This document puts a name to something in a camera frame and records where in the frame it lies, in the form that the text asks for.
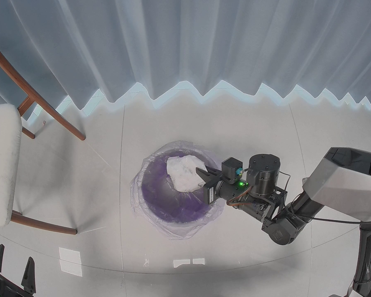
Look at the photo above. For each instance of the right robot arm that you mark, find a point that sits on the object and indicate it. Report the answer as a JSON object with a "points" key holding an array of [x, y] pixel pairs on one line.
{"points": [[343, 178]]}

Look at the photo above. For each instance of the white trash bin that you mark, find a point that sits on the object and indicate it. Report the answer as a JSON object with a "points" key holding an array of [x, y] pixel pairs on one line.
{"points": [[173, 225]]}

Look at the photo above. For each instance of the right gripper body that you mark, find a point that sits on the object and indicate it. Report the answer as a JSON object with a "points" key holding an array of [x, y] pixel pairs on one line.
{"points": [[225, 190]]}

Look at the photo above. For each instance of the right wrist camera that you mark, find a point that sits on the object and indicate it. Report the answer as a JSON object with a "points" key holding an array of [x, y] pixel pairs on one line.
{"points": [[232, 169]]}

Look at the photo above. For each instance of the purple plastic bag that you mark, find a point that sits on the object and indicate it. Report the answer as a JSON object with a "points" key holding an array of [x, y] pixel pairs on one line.
{"points": [[179, 210]]}

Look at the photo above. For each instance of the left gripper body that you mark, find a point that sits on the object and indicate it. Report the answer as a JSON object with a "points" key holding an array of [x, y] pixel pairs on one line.
{"points": [[3, 285]]}

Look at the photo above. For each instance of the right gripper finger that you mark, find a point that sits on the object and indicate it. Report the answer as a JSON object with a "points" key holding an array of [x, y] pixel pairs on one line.
{"points": [[213, 170], [205, 176]]}

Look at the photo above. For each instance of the pale blue curtain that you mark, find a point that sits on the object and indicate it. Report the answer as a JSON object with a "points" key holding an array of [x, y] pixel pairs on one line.
{"points": [[185, 36]]}

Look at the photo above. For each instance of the wooden chair white cushion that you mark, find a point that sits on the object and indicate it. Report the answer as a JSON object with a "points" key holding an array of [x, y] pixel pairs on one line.
{"points": [[3, 153]]}

